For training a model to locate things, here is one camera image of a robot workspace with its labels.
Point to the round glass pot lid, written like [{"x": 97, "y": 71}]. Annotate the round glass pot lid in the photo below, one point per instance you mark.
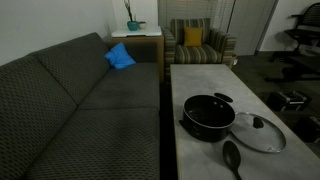
[{"x": 258, "y": 133}]

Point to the black cooking pot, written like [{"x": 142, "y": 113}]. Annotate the black cooking pot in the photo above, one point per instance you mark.
[{"x": 208, "y": 117}]

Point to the teal plant pot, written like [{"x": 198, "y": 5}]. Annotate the teal plant pot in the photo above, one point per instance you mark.
[{"x": 133, "y": 25}]

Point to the wooden side table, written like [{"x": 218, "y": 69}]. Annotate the wooden side table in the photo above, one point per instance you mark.
[{"x": 151, "y": 34}]

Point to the blue throw pillow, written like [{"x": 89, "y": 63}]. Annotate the blue throw pillow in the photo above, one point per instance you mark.
[{"x": 118, "y": 57}]

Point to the striped armchair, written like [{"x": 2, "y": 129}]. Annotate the striped armchair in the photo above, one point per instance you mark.
[{"x": 217, "y": 46}]

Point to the mustard yellow cushion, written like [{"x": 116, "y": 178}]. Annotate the mustard yellow cushion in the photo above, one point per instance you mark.
[{"x": 192, "y": 36}]

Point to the small white bowl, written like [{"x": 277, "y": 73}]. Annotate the small white bowl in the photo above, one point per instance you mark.
[{"x": 142, "y": 25}]

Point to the black plastic ladle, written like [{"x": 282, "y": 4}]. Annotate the black plastic ladle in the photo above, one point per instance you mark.
[{"x": 232, "y": 158}]

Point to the dark grey fabric sofa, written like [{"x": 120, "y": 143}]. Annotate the dark grey fabric sofa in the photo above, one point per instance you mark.
[{"x": 67, "y": 114}]

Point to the black equipment case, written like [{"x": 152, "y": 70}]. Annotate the black equipment case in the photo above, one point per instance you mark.
[{"x": 288, "y": 100}]

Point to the dark box on floor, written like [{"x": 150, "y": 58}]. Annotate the dark box on floor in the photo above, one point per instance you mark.
[{"x": 308, "y": 129}]

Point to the black office chair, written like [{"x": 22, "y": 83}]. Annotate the black office chair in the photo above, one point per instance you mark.
[{"x": 305, "y": 31}]

